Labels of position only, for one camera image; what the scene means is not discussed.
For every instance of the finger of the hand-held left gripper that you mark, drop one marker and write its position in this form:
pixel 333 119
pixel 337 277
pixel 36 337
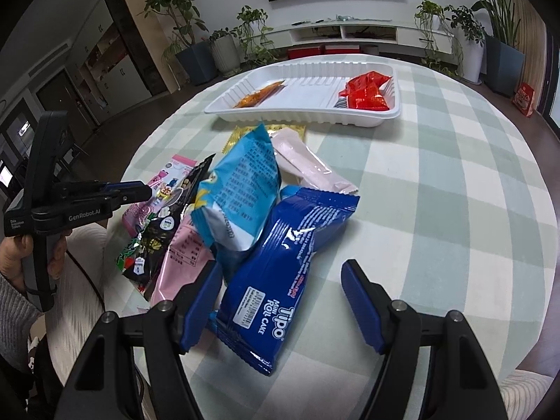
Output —
pixel 131 191
pixel 116 204

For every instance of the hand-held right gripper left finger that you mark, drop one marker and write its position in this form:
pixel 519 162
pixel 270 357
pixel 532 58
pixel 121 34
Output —
pixel 201 310

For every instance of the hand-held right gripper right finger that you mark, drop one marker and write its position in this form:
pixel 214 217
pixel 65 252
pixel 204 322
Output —
pixel 363 310

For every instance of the pink cartoon snack packet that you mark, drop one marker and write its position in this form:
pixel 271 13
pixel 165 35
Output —
pixel 138 218

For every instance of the black and green snack packet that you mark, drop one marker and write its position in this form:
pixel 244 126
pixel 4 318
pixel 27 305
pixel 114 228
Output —
pixel 162 232

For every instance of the pink packet with printed table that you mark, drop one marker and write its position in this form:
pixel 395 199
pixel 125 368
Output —
pixel 183 262

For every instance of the dark blue cake packet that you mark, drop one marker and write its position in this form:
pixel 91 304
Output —
pixel 280 280

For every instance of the light blue cartoon snack bag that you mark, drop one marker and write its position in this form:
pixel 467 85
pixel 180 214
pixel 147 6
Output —
pixel 240 192

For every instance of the gold snack packet red oval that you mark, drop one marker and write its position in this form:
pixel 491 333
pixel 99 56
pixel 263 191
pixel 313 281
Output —
pixel 236 138

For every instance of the pale pink snack packet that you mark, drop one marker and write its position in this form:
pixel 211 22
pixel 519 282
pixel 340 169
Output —
pixel 302 162

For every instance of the white plastic tray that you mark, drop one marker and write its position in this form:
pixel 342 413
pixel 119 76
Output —
pixel 306 92

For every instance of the person's left forearm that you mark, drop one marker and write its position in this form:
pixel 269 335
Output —
pixel 15 310

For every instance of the person's left hand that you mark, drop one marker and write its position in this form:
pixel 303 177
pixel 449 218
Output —
pixel 13 258

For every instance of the white fuzzy seat cushion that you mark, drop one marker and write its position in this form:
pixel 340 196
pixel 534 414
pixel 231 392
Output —
pixel 531 393
pixel 85 249

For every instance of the tall plant dark blue pot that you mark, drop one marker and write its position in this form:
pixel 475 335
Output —
pixel 197 63

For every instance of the green checked tablecloth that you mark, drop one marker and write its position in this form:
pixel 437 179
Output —
pixel 437 183

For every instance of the orange snack packet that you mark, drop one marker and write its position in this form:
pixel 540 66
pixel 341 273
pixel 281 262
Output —
pixel 258 95

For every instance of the plant in ribbed white pot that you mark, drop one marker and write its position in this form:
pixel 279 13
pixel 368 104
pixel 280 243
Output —
pixel 225 54

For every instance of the trailing green plant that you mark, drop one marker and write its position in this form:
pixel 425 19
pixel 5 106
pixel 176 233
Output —
pixel 253 30

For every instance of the red storage box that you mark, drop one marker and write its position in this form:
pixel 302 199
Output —
pixel 342 49
pixel 305 52

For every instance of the red paper bag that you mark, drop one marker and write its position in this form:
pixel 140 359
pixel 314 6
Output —
pixel 524 98

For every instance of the plant in smooth white pot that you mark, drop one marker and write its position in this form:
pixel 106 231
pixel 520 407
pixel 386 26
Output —
pixel 473 59

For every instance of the white television cabinet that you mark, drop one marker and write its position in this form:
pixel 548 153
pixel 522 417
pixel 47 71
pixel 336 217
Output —
pixel 376 30

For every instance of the large plant dark square pot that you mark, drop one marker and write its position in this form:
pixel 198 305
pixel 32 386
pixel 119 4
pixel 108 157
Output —
pixel 505 65

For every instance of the trailing plant on cabinet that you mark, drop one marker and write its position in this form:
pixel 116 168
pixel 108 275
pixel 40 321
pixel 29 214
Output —
pixel 431 13

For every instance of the wooden wall cabinet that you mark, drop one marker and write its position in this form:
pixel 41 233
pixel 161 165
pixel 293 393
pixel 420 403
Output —
pixel 131 52

